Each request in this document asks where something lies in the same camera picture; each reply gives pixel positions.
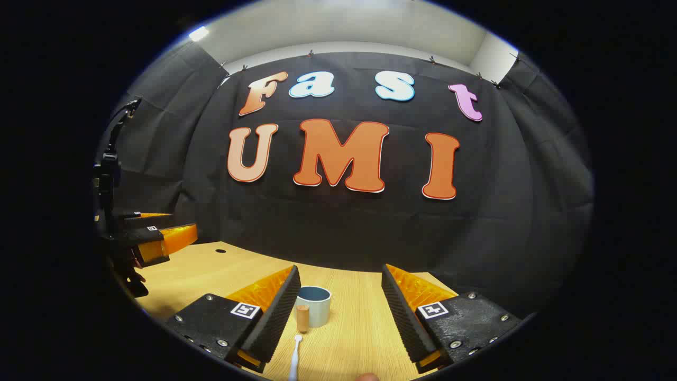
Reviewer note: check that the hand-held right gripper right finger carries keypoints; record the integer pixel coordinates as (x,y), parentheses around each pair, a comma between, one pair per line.
(403,317)

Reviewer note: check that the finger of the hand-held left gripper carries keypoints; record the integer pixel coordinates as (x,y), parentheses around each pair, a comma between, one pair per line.
(158,241)
(148,220)

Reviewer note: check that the wooden desktop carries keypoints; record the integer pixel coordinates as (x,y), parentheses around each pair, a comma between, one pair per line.
(359,328)

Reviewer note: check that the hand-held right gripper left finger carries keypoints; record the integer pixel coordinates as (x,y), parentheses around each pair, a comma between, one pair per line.
(280,312)

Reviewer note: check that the white toothbrush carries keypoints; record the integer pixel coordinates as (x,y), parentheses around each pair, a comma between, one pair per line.
(294,360)

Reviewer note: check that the bright ceiling light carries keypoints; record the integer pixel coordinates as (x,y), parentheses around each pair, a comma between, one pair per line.
(198,33)

